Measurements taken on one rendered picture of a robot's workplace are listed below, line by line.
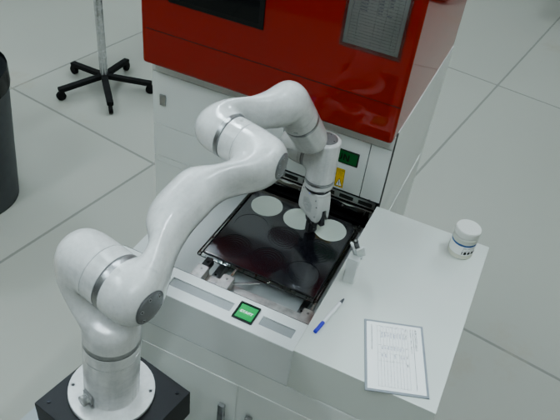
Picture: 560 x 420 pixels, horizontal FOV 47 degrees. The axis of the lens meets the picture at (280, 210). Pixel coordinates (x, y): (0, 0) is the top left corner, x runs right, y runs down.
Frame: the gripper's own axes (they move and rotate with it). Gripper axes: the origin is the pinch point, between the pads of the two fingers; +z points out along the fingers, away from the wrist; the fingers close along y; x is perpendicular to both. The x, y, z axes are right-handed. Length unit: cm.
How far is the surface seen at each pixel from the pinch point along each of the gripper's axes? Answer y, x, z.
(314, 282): 18.3, -9.5, 2.6
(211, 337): 22.4, -42.7, 5.3
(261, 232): -5.7, -13.8, 2.6
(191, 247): -15.4, -32.2, 10.5
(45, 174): -175, -48, 92
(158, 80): -60, -25, -22
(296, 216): -7.9, -0.3, 2.5
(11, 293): -97, -81, 92
